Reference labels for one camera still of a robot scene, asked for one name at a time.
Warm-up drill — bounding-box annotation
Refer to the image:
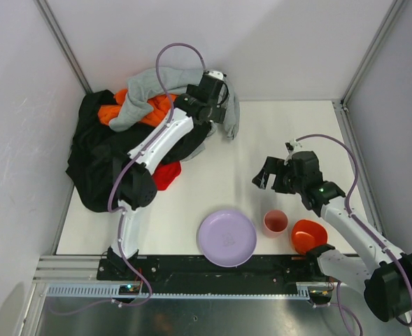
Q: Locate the aluminium frame post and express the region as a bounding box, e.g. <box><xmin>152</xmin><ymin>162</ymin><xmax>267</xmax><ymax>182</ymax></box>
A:
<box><xmin>340</xmin><ymin>0</ymin><xmax>408</xmax><ymax>108</ymax></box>
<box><xmin>34</xmin><ymin>0</ymin><xmax>92</xmax><ymax>94</ymax></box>

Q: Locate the grey slotted cable duct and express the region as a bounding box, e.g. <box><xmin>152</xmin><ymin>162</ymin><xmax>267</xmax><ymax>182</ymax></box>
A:
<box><xmin>45</xmin><ymin>282</ymin><xmax>333</xmax><ymax>300</ymax></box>

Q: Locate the left aluminium frame post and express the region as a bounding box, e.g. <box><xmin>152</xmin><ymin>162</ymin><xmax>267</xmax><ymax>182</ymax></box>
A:
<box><xmin>34</xmin><ymin>0</ymin><xmax>92</xmax><ymax>94</ymax></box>

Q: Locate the pink plastic cup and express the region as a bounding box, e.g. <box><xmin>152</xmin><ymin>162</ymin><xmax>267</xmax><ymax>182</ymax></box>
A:
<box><xmin>262</xmin><ymin>209</ymin><xmax>288</xmax><ymax>238</ymax></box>

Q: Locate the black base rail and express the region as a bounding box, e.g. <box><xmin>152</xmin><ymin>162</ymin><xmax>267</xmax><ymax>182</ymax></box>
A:
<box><xmin>97</xmin><ymin>254</ymin><xmax>332</xmax><ymax>295</ymax></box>

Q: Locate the red cloth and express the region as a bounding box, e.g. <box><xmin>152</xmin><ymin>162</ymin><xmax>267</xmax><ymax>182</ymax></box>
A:
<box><xmin>152</xmin><ymin>162</ymin><xmax>182</xmax><ymax>191</ymax></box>

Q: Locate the right aluminium frame post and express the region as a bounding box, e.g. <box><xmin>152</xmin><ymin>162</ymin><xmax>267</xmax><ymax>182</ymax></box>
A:
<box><xmin>340</xmin><ymin>0</ymin><xmax>408</xmax><ymax>108</ymax></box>

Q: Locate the lilac plastic plate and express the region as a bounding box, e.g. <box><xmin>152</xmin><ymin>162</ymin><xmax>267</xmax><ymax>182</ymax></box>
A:
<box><xmin>197</xmin><ymin>209</ymin><xmax>257</xmax><ymax>268</ymax></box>

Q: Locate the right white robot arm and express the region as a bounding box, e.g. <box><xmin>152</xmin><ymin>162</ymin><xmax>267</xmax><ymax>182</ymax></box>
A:
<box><xmin>252</xmin><ymin>151</ymin><xmax>412</xmax><ymax>322</ymax></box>

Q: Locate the black cloth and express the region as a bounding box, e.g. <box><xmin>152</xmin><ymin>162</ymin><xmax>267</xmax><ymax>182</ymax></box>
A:
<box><xmin>66</xmin><ymin>90</ymin><xmax>211</xmax><ymax>212</ymax></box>

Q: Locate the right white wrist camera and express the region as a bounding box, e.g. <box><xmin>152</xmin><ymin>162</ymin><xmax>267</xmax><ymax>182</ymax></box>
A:
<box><xmin>285</xmin><ymin>139</ymin><xmax>304</xmax><ymax>162</ymax></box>

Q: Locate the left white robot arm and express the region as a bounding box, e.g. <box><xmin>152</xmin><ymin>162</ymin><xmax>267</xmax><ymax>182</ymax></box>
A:
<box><xmin>106</xmin><ymin>69</ymin><xmax>230</xmax><ymax>279</ymax></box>

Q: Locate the orange fleece cloth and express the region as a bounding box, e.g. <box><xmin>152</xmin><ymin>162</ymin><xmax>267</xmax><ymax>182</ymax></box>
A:
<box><xmin>97</xmin><ymin>89</ymin><xmax>178</xmax><ymax>132</ymax></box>

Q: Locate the grey zip hoodie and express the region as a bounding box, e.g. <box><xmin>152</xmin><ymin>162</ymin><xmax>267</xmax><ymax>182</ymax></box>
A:
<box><xmin>127</xmin><ymin>67</ymin><xmax>240</xmax><ymax>161</ymax></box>

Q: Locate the orange plastic bowl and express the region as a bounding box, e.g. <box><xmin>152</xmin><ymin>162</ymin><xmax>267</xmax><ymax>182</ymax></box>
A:
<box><xmin>291</xmin><ymin>219</ymin><xmax>328</xmax><ymax>255</ymax></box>

